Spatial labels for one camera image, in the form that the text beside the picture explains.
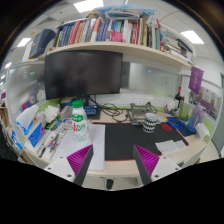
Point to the blue tissue box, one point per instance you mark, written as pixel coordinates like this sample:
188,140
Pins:
35,133

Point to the white drink bottle green cap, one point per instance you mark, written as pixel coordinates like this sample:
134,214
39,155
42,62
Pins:
80,128

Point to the grey metal laptop stand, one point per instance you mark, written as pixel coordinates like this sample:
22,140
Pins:
137,115

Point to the white wall power outlets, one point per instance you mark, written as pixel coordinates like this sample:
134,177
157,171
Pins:
138,100

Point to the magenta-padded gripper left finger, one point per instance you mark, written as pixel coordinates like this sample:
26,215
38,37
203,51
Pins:
79,159

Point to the black desk mat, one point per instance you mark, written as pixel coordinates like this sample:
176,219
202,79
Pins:
123,138

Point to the pile of white tissues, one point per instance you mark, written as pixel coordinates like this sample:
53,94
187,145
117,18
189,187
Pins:
51,112

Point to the black white checkered mug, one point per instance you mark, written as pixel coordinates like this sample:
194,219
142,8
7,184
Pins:
150,124

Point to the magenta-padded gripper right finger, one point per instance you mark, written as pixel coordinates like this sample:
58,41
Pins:
146,160

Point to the beige shelf with books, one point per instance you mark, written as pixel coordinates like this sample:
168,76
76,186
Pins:
110,48

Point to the white printed paper sheet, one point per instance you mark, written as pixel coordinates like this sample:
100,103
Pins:
98,146

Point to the black computer monitor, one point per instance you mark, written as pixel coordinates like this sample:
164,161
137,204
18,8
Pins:
83,73

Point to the crumpled white tissue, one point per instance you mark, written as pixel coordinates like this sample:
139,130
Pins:
202,130

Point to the group photo poster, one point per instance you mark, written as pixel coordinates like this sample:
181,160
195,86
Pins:
208,100

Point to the purple pennant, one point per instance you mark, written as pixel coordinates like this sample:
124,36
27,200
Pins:
196,80

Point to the clear plastic box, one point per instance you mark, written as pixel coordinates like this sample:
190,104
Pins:
66,112

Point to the dark blue desk pad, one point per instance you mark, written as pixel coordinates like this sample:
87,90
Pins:
187,131

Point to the folded white tissue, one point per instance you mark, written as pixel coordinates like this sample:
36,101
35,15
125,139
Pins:
168,146

